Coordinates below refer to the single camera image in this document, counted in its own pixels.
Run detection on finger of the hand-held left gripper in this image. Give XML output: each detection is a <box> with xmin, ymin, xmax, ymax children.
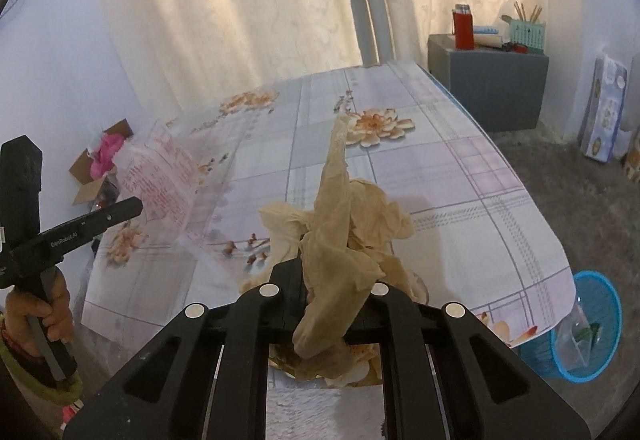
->
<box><xmin>97</xmin><ymin>197</ymin><xmax>144</xmax><ymax>235</ymax></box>

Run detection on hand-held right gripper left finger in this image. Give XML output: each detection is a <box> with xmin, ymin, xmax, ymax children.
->
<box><xmin>62</xmin><ymin>260</ymin><xmax>306</xmax><ymax>440</ymax></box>

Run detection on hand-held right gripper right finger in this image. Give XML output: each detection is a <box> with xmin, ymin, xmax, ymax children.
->
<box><xmin>350</xmin><ymin>284</ymin><xmax>591</xmax><ymax>440</ymax></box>

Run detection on clear plastic bag pink print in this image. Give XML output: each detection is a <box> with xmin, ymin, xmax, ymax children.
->
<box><xmin>112</xmin><ymin>117</ymin><xmax>251</xmax><ymax>271</ymax></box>

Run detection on brown paper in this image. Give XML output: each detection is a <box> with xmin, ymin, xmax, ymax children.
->
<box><xmin>257</xmin><ymin>115</ymin><xmax>416</xmax><ymax>388</ymax></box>

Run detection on blue plastic trash basket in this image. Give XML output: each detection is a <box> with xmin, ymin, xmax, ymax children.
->
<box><xmin>515</xmin><ymin>270</ymin><xmax>623</xmax><ymax>383</ymax></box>

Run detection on person's left forearm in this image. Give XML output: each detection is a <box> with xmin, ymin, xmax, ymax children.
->
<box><xmin>0</xmin><ymin>315</ymin><xmax>85</xmax><ymax>408</ymax></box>

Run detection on person's left hand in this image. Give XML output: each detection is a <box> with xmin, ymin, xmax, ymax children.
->
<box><xmin>5</xmin><ymin>265</ymin><xmax>76</xmax><ymax>358</ymax></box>

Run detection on cardboard box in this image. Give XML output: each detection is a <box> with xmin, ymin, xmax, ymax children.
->
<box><xmin>70</xmin><ymin>119</ymin><xmax>136</xmax><ymax>207</ymax></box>

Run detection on floral checked tablecloth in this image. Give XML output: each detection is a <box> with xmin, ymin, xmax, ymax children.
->
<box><xmin>80</xmin><ymin>60</ymin><xmax>576</xmax><ymax>388</ymax></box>

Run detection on small clear bag green bits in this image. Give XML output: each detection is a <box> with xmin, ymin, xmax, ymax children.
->
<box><xmin>555</xmin><ymin>305</ymin><xmax>601</xmax><ymax>368</ymax></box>

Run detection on wide cream curtain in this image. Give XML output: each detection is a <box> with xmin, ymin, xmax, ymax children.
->
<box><xmin>92</xmin><ymin>0</ymin><xmax>363</xmax><ymax>121</ymax></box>

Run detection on grey cabinet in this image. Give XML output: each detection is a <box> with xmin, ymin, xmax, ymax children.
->
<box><xmin>427</xmin><ymin>34</ymin><xmax>550</xmax><ymax>133</ymax></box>

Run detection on red thermos bottle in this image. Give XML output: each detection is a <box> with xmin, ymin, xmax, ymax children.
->
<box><xmin>452</xmin><ymin>4</ymin><xmax>475</xmax><ymax>50</ymax></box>

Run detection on white blue tissue pack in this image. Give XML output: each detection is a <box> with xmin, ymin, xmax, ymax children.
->
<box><xmin>579</xmin><ymin>54</ymin><xmax>631</xmax><ymax>165</ymax></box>

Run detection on teal pen holder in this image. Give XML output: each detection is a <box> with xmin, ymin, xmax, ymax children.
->
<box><xmin>509</xmin><ymin>18</ymin><xmax>547</xmax><ymax>54</ymax></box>

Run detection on thin wooden sticks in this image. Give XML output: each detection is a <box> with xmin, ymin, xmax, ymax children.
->
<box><xmin>515</xmin><ymin>2</ymin><xmax>543</xmax><ymax>23</ymax></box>

